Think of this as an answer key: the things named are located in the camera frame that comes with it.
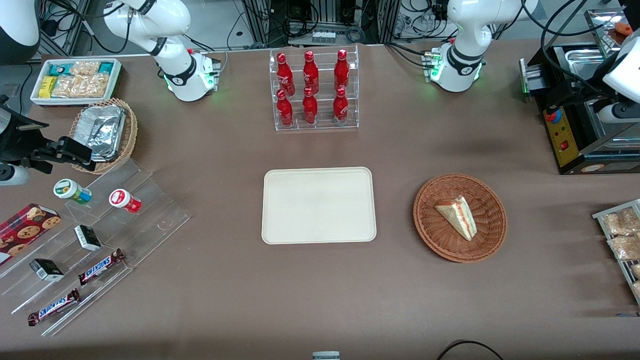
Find red soda bottle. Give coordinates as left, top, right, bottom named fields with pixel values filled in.
left=276, top=52, right=296, bottom=97
left=276, top=90, right=295, bottom=128
left=302, top=50, right=320, bottom=94
left=332, top=87, right=349, bottom=126
left=334, top=49, right=351, bottom=92
left=302, top=87, right=319, bottom=126

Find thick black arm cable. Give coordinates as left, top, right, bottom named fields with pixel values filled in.
left=520, top=0, right=608, bottom=101

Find triangular sandwich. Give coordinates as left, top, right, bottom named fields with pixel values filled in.
left=434, top=195, right=478, bottom=242

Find Snickers chocolate bar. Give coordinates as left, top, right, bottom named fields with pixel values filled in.
left=77, top=248, right=126, bottom=286
left=27, top=288, right=81, bottom=327

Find stainless steel tray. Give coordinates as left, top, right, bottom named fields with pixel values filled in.
left=584, top=7, right=632, bottom=60

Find light wicker basket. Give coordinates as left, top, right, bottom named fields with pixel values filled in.
left=69, top=98, right=139, bottom=175

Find tray of packaged pastries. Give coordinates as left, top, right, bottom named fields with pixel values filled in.
left=592, top=199, right=640, bottom=306

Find brown round wicker basket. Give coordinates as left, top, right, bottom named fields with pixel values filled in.
left=413, top=173, right=508, bottom=264

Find red lid yogurt cup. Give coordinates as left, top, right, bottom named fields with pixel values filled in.
left=109, top=189, right=142, bottom=214

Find aluminium frame rack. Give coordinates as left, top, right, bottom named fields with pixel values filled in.
left=240, top=0, right=403, bottom=47

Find clear bag of crackers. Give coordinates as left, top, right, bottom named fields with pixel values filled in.
left=51, top=74, right=111, bottom=99
left=70, top=61, right=101, bottom=77

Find clear packet of pastry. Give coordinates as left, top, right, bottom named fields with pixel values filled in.
left=602, top=207, right=640, bottom=236
left=607, top=235, right=640, bottom=261

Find green lid yogurt cup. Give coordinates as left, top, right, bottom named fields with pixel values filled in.
left=53, top=179, right=93, bottom=205

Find small black box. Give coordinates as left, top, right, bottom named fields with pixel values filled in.
left=29, top=258, right=65, bottom=282
left=74, top=225, right=102, bottom=252

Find clear acrylic bottle rack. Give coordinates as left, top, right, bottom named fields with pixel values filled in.
left=269, top=45, right=360, bottom=132

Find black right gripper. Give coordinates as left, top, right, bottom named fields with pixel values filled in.
left=0, top=107, right=96, bottom=174

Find cream rectangular tray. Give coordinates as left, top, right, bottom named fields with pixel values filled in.
left=261, top=167, right=377, bottom=245

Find silver foil packets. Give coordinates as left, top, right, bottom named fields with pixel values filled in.
left=76, top=104, right=127, bottom=162

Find black machine with yellow panel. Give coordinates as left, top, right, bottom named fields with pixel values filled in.
left=519, top=42, right=640, bottom=176

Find red cookie box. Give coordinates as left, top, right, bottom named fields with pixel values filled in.
left=0, top=203, right=62, bottom=266

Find clear acrylic stepped stand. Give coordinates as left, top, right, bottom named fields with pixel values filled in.
left=0, top=157, right=191, bottom=337

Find white rectangular snack bin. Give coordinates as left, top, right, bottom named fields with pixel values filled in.
left=30, top=58, right=122, bottom=107

